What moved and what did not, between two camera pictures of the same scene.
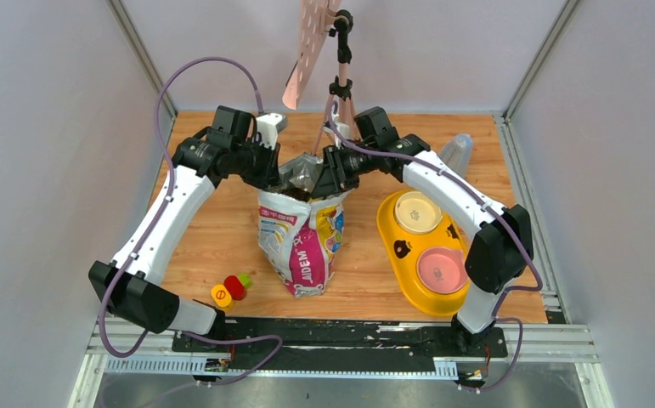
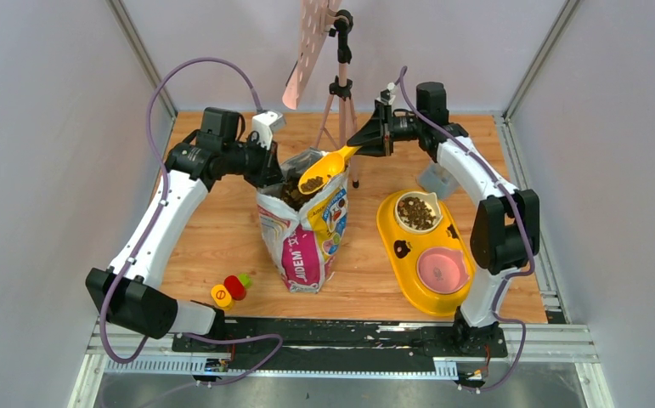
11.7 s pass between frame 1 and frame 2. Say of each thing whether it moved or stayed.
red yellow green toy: stayed
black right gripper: moved
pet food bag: stayed
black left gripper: stayed
